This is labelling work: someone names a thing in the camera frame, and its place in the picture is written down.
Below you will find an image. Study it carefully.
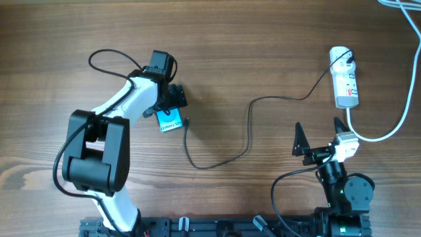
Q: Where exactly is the blue Galaxy smartphone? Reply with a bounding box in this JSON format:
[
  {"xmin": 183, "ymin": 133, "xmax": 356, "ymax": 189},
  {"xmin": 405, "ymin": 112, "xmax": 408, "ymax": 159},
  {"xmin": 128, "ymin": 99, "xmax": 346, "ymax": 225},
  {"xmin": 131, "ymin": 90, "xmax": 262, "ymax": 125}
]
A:
[{"xmin": 156, "ymin": 109, "xmax": 183, "ymax": 133}]

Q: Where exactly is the white power strip cord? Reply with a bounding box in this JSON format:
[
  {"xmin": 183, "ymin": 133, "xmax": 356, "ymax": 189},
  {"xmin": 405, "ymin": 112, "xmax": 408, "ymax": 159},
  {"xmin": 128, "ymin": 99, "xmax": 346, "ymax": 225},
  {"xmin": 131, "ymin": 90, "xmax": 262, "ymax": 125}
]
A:
[{"xmin": 345, "ymin": 0, "xmax": 421, "ymax": 143}]

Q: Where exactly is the black USB charging cable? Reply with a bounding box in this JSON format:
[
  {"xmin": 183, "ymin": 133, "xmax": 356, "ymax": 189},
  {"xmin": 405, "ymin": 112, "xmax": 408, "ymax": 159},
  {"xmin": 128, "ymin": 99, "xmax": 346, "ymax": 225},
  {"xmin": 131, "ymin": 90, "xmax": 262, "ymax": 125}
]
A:
[{"xmin": 182, "ymin": 49, "xmax": 356, "ymax": 171}]

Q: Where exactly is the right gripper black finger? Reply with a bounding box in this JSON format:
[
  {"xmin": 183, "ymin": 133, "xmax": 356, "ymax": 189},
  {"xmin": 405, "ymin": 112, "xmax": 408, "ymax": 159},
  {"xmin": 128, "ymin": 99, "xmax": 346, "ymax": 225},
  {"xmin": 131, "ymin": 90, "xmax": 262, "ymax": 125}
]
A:
[
  {"xmin": 292, "ymin": 122, "xmax": 310, "ymax": 156},
  {"xmin": 334, "ymin": 117, "xmax": 350, "ymax": 134}
]

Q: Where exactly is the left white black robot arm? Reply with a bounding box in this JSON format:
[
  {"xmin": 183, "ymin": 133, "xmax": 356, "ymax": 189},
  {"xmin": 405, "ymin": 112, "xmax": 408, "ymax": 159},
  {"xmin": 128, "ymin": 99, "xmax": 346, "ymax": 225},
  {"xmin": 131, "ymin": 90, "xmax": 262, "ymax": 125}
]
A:
[{"xmin": 53, "ymin": 51, "xmax": 187, "ymax": 236}]

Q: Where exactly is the black mounting rail base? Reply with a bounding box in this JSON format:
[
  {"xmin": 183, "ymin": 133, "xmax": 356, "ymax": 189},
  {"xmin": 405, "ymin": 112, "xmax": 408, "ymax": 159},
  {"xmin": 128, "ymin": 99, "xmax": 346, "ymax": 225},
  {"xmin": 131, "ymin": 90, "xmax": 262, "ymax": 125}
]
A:
[{"xmin": 79, "ymin": 215, "xmax": 372, "ymax": 237}]

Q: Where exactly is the white power strip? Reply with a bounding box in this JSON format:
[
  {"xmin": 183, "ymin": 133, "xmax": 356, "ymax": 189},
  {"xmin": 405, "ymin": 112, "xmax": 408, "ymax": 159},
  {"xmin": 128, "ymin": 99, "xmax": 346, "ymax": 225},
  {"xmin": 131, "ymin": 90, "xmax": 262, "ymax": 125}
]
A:
[{"xmin": 332, "ymin": 71, "xmax": 359, "ymax": 109}]

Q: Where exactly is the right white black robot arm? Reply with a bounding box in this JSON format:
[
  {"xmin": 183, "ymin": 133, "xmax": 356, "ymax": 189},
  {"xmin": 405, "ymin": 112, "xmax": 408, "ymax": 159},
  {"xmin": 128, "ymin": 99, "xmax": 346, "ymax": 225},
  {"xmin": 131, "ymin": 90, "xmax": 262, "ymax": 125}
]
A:
[{"xmin": 292, "ymin": 117, "xmax": 375, "ymax": 237}]

